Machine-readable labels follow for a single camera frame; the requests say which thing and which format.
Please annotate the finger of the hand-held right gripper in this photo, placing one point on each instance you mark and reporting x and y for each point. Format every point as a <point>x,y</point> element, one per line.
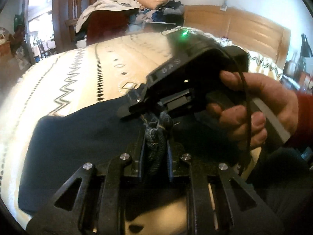
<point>135,95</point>
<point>137,110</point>

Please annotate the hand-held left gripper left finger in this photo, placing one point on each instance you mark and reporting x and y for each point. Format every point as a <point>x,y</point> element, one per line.
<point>141,156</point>

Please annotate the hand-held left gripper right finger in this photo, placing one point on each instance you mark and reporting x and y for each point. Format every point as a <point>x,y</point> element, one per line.
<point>170,158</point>

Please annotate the dark blue denim pants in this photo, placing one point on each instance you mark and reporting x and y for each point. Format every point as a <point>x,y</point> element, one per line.
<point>85,146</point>

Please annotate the person's right forearm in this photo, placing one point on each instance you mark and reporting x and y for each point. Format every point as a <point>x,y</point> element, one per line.
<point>305,117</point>

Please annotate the person's right hand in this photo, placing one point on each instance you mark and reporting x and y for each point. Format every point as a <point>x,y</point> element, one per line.
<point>269,95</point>

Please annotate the floral pillow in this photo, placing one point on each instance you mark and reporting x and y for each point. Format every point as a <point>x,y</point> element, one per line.
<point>226,41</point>

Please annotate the beige zigzag patterned blanket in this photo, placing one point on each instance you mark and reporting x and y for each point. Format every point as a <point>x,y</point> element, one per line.
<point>85,78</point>

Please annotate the pile of dark clothes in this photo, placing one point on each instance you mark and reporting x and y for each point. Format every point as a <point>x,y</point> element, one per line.
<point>159,14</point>

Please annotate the wooden headboard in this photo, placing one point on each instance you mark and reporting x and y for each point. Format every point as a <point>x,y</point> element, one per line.
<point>244,24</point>

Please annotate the peach folded cloth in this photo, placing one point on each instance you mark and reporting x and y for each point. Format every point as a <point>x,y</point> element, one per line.
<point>151,0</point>

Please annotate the maroon cloth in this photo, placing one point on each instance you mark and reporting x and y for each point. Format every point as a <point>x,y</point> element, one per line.
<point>105,24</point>

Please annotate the white garment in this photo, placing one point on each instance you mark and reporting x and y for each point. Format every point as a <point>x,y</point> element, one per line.
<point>107,5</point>

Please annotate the glass bottle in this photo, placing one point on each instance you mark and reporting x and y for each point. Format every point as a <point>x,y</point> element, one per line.
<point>291,64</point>

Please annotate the black desk lamp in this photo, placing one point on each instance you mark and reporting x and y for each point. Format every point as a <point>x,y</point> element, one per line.
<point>305,46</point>

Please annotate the person's dark trouser legs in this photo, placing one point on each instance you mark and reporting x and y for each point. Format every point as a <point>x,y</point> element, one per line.
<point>281,181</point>

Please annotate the wooden wardrobe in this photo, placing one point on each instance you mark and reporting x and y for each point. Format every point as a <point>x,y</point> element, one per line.
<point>71,0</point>

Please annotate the wall socket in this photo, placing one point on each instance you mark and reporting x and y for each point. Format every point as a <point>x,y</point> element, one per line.
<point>223,6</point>

